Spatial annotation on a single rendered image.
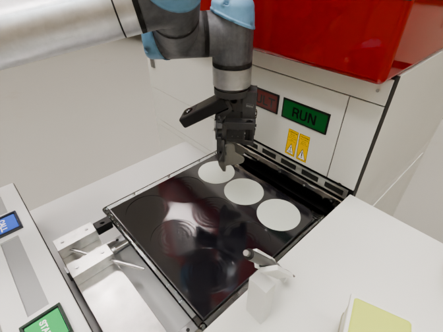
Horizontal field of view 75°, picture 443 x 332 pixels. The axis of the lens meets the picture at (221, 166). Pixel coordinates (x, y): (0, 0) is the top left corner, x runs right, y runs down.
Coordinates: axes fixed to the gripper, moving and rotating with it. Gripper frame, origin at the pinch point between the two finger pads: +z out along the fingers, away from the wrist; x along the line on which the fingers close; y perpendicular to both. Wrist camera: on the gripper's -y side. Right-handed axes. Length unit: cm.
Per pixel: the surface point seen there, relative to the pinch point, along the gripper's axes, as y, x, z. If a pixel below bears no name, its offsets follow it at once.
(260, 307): 9.2, -35.2, -3.3
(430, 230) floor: 121, 77, 98
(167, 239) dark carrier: -9.6, -17.1, 7.4
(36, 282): -26.8, -32.4, 1.7
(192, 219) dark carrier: -5.4, -10.9, 7.5
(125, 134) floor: -109, 167, 98
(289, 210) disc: 16.8, -5.8, 7.4
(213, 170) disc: -2.9, 7.3, 7.4
